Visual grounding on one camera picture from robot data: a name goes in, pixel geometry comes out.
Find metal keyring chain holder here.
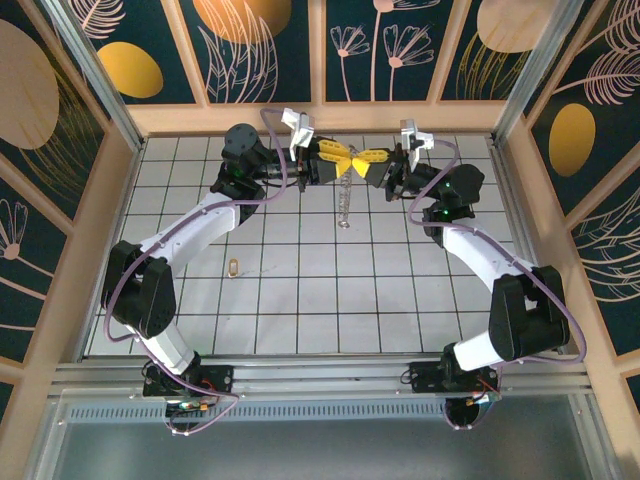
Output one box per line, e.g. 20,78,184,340
337,144,361,231

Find navy panel with pink flowers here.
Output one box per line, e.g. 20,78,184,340
324,0,457,104

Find navy panel, oval and feather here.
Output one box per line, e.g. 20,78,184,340
522,0,640,217

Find navy panel with leaf outlines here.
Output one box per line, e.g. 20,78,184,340
177,0,314,105

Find navy panel with yellow oval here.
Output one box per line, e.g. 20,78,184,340
64,0,201,106

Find navy panel, beige circle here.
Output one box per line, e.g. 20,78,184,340
438,0,559,102

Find navy panel with feather outlines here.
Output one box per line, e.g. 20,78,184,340
569,187,640,357

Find small circuit board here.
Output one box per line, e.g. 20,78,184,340
166,397,222,417
462,388,503,409

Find navy panel with gold lines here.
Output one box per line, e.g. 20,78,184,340
0,17,112,221

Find navy panel with single flower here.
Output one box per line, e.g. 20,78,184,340
0,174,71,364

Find perforated grey metal sheet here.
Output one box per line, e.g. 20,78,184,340
29,392,621,480

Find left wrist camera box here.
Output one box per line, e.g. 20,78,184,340
280,107,317,162

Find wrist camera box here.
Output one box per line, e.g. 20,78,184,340
280,107,317,162
398,118,435,169

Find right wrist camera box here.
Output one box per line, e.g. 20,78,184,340
398,118,435,169

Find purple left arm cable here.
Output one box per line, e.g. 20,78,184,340
102,106,301,437

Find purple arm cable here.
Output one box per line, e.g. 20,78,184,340
102,106,301,437
407,139,587,432

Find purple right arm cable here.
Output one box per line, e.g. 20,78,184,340
407,139,587,432

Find aluminium corner post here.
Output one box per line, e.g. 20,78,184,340
42,0,149,154
492,0,589,146

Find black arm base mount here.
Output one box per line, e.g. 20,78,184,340
142,359,236,399
407,358,502,397

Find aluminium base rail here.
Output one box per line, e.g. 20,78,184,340
47,357,596,401

